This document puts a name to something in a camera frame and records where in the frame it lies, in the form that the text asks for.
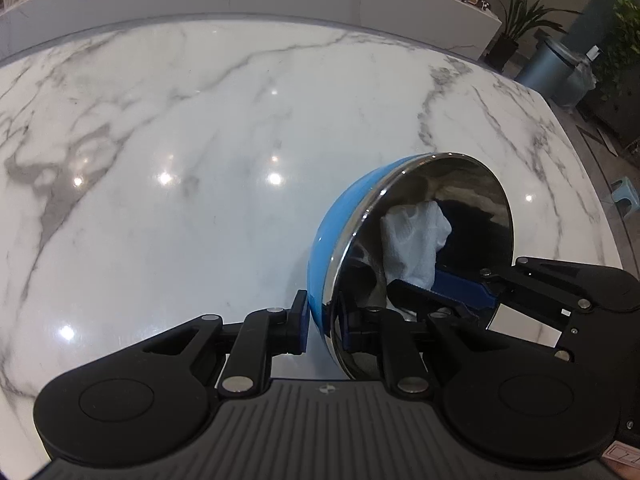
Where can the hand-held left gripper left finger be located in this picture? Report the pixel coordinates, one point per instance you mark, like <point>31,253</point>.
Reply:
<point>300,321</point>

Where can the blue plastic stool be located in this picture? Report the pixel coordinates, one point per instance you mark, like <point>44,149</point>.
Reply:
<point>627,192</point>

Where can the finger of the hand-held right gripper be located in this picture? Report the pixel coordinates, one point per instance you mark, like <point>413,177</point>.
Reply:
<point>460,290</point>
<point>407,291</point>

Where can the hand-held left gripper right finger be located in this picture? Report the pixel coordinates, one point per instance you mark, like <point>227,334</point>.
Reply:
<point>395,355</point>

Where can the blue steel bowl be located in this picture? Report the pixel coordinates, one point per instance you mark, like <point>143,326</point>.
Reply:
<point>345,240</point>

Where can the white cloth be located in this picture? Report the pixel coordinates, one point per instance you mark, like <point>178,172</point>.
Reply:
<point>415,245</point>

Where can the potted long-leaf plant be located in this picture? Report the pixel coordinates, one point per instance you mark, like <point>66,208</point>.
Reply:
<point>515,15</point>

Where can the grey trash bin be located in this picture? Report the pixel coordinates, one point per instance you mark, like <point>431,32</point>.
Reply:
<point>547,72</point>

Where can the leafy green plant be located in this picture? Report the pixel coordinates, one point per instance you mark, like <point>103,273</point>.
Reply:
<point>622,45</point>

